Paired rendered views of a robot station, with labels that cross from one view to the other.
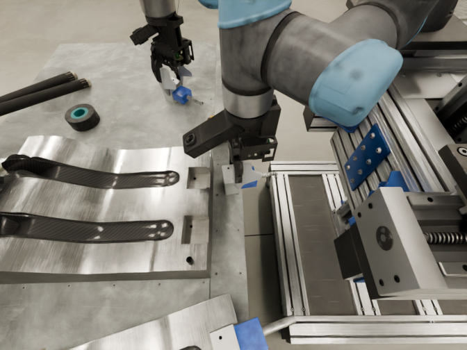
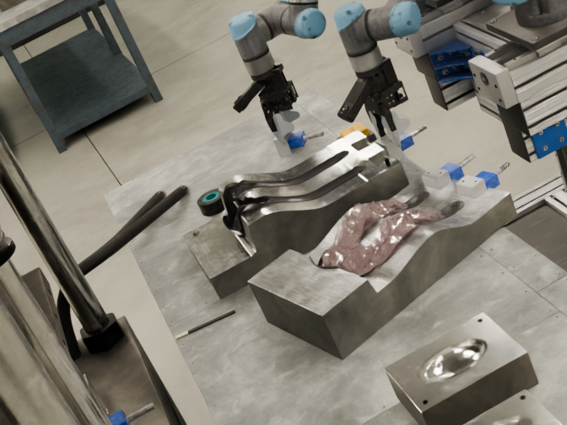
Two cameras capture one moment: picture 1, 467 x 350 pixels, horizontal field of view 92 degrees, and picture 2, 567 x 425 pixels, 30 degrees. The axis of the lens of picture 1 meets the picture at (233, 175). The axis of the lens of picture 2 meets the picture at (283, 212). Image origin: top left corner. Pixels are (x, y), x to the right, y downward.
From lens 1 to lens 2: 219 cm
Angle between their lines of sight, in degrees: 31
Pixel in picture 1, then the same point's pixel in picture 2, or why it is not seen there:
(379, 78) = (407, 10)
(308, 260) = not seen: outside the picture
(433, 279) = (500, 69)
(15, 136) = (159, 248)
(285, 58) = (374, 24)
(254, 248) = not seen: hidden behind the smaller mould
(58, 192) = (272, 190)
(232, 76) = (355, 47)
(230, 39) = (348, 31)
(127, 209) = (324, 180)
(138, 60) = (216, 154)
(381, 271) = (496, 95)
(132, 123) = not seen: hidden behind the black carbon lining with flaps
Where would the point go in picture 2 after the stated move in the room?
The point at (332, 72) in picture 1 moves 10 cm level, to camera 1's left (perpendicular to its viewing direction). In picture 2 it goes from (392, 17) to (353, 37)
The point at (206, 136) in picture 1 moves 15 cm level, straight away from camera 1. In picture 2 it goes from (354, 99) to (324, 87)
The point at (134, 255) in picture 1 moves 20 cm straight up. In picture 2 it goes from (349, 185) to (318, 109)
